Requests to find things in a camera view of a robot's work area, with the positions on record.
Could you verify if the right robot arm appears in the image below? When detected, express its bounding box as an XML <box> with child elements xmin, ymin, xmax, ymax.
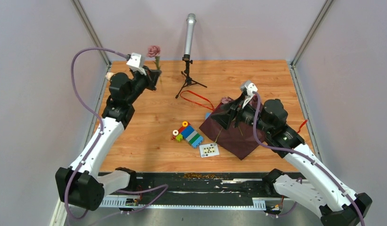
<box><xmin>210</xmin><ymin>96</ymin><xmax>372</xmax><ymax>226</ymax></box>

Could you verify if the cream artificial rose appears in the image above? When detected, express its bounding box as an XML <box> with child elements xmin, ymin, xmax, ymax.
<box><xmin>105</xmin><ymin>72</ymin><xmax>115</xmax><ymax>81</ymax></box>

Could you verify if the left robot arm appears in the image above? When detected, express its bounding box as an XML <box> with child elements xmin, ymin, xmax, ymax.
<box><xmin>55</xmin><ymin>66</ymin><xmax>162</xmax><ymax>211</ymax></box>

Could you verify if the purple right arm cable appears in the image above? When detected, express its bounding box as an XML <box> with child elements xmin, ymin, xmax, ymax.
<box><xmin>252</xmin><ymin>92</ymin><xmax>366</xmax><ymax>226</ymax></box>

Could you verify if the red ribbon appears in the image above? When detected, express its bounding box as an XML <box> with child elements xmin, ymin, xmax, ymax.
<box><xmin>179</xmin><ymin>90</ymin><xmax>308</xmax><ymax>148</ymax></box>

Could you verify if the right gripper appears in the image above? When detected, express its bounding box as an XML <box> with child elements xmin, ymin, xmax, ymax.
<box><xmin>210</xmin><ymin>94</ymin><xmax>272</xmax><ymax>134</ymax></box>

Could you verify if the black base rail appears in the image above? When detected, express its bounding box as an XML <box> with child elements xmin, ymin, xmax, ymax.
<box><xmin>96</xmin><ymin>170</ymin><xmax>327</xmax><ymax>208</ymax></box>

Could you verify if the white slotted cable duct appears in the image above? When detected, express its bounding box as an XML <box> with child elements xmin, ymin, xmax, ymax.
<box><xmin>99</xmin><ymin>196</ymin><xmax>266</xmax><ymax>210</ymax></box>

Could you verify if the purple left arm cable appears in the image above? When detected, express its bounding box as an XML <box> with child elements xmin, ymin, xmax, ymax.
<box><xmin>63</xmin><ymin>47</ymin><xmax>169</xmax><ymax>220</ymax></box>

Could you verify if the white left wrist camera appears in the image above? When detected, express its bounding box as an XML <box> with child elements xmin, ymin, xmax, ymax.
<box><xmin>126</xmin><ymin>53</ymin><xmax>147</xmax><ymax>77</ymax></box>

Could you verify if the mauve artificial rose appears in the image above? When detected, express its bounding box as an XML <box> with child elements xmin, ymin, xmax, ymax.
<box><xmin>147</xmin><ymin>45</ymin><xmax>161</xmax><ymax>70</ymax></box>

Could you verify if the multicolour toy brick car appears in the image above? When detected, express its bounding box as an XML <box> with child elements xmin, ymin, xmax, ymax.
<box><xmin>172</xmin><ymin>121</ymin><xmax>204</xmax><ymax>148</ymax></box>

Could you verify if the purple artificial flower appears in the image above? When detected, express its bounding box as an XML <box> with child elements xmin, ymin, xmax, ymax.
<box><xmin>221</xmin><ymin>97</ymin><xmax>234</xmax><ymax>105</ymax></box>

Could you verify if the nine of spades card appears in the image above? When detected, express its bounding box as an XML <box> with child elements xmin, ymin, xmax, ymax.
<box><xmin>199</xmin><ymin>143</ymin><xmax>220</xmax><ymax>158</ymax></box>

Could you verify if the black tripod stand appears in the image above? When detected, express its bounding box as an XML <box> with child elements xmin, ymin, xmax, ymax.
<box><xmin>175</xmin><ymin>57</ymin><xmax>207</xmax><ymax>99</ymax></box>

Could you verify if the silver microphone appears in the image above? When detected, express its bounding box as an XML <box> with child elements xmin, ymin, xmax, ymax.
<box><xmin>182</xmin><ymin>13</ymin><xmax>196</xmax><ymax>61</ymax></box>

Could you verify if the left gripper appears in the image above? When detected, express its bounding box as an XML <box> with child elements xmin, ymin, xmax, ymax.
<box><xmin>126</xmin><ymin>65</ymin><xmax>162</xmax><ymax>105</ymax></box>

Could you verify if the green toy block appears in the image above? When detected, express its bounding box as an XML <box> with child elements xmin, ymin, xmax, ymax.
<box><xmin>175</xmin><ymin>134</ymin><xmax>183</xmax><ymax>142</ymax></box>

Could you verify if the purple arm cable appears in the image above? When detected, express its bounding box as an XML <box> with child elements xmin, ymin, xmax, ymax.
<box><xmin>63</xmin><ymin>47</ymin><xmax>169</xmax><ymax>220</ymax></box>
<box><xmin>252</xmin><ymin>92</ymin><xmax>366</xmax><ymax>226</ymax></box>

